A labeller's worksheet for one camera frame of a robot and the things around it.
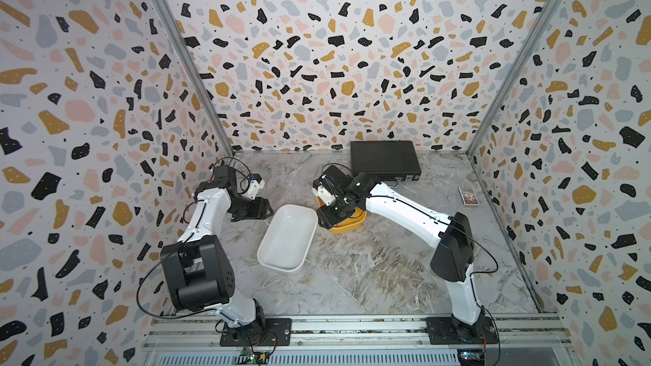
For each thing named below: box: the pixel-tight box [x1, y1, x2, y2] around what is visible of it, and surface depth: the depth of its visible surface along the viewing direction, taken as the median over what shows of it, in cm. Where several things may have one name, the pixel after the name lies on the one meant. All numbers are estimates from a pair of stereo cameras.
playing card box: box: [457, 187, 480, 206], surface depth 106 cm
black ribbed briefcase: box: [350, 140, 422, 182], surface depth 116 cm
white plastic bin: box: [255, 204, 318, 274], surface depth 94 cm
